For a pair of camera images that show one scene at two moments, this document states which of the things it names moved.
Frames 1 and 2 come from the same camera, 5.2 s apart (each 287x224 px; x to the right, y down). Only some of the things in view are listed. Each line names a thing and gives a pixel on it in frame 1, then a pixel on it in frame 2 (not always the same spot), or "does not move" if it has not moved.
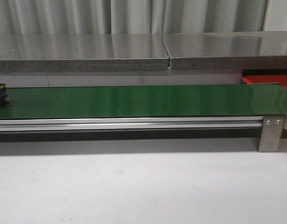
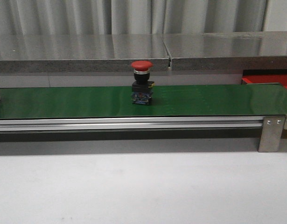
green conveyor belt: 208,101 does not move
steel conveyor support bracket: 271,134 does not move
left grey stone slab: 89,52 does not move
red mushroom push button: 1,96 → 141,91
